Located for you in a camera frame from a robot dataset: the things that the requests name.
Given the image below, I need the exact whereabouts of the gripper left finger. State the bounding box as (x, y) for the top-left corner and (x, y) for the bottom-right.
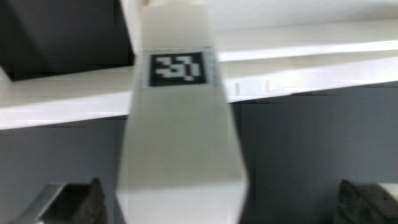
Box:
(11, 178), (107, 224)

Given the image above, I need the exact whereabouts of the white leg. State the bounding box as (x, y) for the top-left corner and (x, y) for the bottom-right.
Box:
(116, 0), (248, 224)

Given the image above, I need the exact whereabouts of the white desk tabletop tray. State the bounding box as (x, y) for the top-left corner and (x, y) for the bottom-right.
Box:
(122, 0), (398, 61)

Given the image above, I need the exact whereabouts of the white U-shaped fence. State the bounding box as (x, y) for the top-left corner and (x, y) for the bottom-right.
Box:
(0, 49), (398, 130)

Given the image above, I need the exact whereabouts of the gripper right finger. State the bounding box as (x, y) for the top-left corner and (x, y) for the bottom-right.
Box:
(333, 180), (398, 224)

